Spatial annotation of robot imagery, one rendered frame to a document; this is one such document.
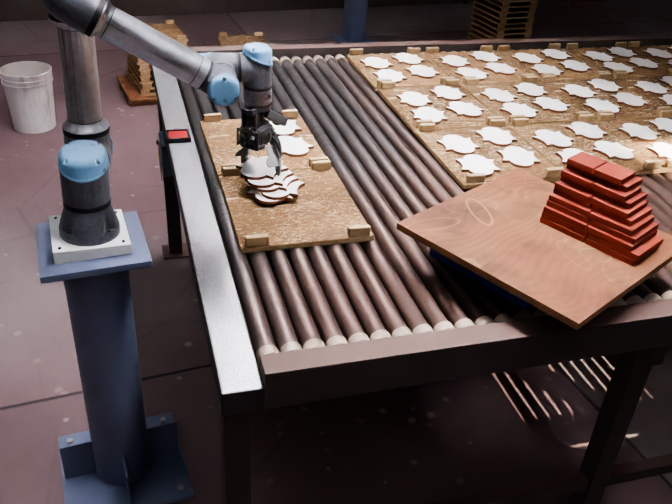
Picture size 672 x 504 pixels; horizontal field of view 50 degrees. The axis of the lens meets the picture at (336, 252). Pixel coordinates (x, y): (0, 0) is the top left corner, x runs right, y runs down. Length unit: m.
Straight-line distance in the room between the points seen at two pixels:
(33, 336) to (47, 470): 0.72
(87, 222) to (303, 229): 0.54
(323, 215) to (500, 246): 0.51
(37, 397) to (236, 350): 1.45
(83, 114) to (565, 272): 1.22
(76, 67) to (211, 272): 0.59
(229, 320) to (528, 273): 0.66
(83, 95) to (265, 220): 0.55
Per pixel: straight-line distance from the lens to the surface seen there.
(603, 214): 1.79
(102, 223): 1.93
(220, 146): 2.35
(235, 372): 1.49
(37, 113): 4.88
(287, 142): 2.36
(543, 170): 2.39
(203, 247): 1.87
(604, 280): 1.69
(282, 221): 1.93
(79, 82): 1.93
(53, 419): 2.78
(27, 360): 3.05
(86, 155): 1.88
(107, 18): 1.75
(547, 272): 1.67
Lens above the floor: 1.91
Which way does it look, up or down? 32 degrees down
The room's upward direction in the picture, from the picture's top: 4 degrees clockwise
